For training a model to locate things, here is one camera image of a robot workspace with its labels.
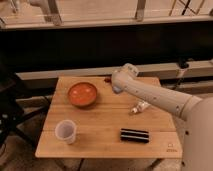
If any red pepper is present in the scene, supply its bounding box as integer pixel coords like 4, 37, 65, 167
104, 77, 111, 83

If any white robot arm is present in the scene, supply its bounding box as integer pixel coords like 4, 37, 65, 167
111, 63, 213, 171

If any black striped sponge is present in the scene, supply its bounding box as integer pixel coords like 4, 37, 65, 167
120, 128, 149, 143

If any black clamp on ledge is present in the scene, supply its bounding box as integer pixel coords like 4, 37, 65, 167
178, 58, 189, 69

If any orange bowl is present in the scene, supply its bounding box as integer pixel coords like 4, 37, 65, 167
68, 82, 98, 108

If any wooden folding table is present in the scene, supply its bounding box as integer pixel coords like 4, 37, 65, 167
36, 76, 182, 158

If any clear plastic cup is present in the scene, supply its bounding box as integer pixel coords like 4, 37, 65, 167
55, 120, 77, 144

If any black chair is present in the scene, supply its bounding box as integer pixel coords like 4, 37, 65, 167
0, 73, 50, 148

